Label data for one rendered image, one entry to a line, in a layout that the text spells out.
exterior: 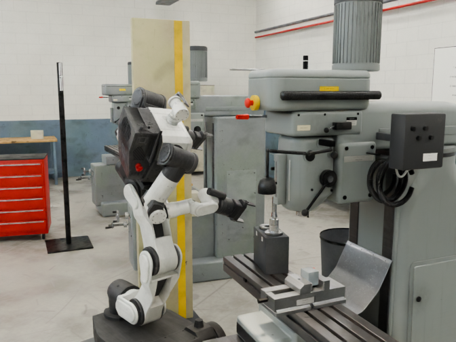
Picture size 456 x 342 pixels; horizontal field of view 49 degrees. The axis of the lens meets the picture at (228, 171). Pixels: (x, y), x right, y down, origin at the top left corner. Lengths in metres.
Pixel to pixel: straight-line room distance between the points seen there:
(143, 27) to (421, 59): 4.89
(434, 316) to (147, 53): 2.44
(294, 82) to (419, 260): 0.99
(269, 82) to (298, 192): 0.46
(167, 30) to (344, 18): 1.78
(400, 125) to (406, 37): 6.00
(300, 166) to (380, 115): 0.42
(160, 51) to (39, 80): 7.30
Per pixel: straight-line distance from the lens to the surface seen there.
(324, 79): 2.00
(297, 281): 2.14
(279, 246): 2.46
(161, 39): 3.66
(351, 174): 2.12
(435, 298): 2.49
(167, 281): 2.56
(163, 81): 3.65
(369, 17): 2.18
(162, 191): 2.17
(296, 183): 2.03
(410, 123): 1.95
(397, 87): 7.99
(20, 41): 10.83
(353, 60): 2.15
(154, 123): 2.24
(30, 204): 6.40
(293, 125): 1.95
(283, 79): 1.91
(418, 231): 2.33
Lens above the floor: 1.81
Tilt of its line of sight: 9 degrees down
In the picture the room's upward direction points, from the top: straight up
